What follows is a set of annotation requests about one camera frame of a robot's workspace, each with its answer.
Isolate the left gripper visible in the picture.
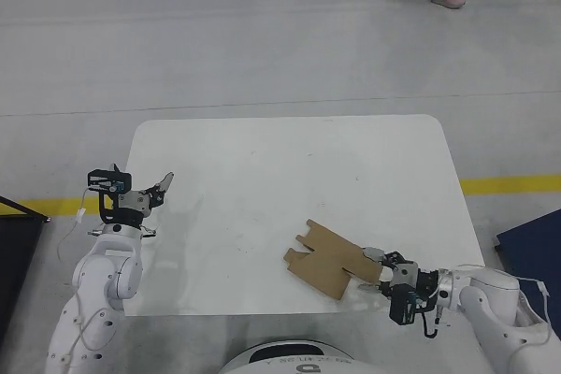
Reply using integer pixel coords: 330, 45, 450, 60
88, 163, 176, 238

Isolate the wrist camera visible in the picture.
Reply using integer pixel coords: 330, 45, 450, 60
387, 282, 439, 326
86, 168, 134, 225

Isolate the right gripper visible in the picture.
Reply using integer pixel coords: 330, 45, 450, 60
356, 246, 453, 310

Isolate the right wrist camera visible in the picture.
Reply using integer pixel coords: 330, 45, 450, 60
387, 282, 439, 326

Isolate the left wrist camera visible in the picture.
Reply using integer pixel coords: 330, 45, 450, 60
86, 168, 134, 225

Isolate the thin white cable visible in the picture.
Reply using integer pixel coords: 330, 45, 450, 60
55, 185, 105, 366
453, 263, 554, 350

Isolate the black cable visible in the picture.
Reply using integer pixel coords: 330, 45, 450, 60
420, 309, 444, 339

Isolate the robot body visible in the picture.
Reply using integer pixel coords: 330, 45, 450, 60
217, 339, 390, 374

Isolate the small brown carton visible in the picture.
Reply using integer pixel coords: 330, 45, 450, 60
282, 218, 385, 301

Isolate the black panel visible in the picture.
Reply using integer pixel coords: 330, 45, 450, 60
0, 186, 51, 374

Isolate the dark blue panel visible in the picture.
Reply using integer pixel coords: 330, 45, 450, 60
494, 200, 561, 359

